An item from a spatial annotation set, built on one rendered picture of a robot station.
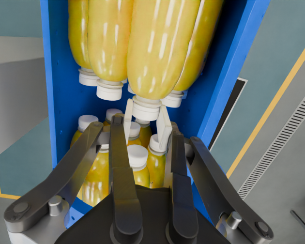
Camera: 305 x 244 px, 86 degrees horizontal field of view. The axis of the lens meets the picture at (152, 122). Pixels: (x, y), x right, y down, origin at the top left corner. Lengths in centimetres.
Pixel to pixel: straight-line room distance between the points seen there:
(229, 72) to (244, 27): 4
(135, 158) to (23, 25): 146
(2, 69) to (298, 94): 205
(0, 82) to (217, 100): 60
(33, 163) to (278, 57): 248
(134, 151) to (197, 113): 17
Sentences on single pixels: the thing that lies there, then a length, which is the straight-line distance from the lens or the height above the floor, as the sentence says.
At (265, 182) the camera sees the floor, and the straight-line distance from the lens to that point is 253.
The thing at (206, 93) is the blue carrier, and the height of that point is 107.
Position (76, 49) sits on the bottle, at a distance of 30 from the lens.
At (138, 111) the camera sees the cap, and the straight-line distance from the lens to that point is 21.
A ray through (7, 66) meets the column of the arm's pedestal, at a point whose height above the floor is 85.
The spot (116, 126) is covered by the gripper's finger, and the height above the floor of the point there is 124.
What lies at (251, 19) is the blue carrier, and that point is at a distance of 21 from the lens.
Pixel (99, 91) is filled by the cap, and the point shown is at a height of 113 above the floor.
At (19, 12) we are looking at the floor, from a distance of 163.
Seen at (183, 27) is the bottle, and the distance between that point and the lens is 19.
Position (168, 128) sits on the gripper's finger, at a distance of 17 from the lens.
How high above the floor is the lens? 138
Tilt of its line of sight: 64 degrees down
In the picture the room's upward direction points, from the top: 173 degrees clockwise
